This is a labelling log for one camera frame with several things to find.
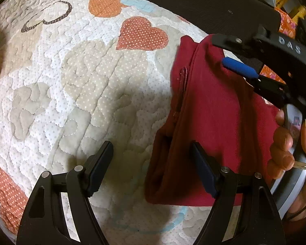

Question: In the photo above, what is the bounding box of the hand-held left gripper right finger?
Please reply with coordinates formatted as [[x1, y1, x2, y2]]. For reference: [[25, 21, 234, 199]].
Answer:
[[192, 141, 286, 245]]

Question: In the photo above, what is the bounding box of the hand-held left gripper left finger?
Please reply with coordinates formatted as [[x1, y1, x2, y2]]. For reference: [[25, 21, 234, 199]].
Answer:
[[16, 141, 114, 245]]

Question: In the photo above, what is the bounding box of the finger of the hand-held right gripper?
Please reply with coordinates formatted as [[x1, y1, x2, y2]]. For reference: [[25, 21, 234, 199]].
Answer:
[[222, 57, 290, 105], [212, 34, 264, 57]]

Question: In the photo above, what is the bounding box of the maroon fleece garment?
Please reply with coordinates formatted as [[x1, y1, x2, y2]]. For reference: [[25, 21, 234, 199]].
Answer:
[[144, 34, 283, 207]]

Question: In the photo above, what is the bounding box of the person's right hand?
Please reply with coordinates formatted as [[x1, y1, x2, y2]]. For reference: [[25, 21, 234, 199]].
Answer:
[[270, 108, 306, 218]]

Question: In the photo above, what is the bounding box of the orange floral cloth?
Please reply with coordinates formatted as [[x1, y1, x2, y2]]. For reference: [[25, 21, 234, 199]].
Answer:
[[260, 6, 306, 82]]

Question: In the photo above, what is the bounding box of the dark brown mat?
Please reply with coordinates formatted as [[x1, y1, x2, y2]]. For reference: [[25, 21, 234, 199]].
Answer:
[[104, 0, 281, 46]]

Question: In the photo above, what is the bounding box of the quilted patchwork blanket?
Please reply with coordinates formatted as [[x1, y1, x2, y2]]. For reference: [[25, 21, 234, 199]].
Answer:
[[0, 0, 245, 245]]

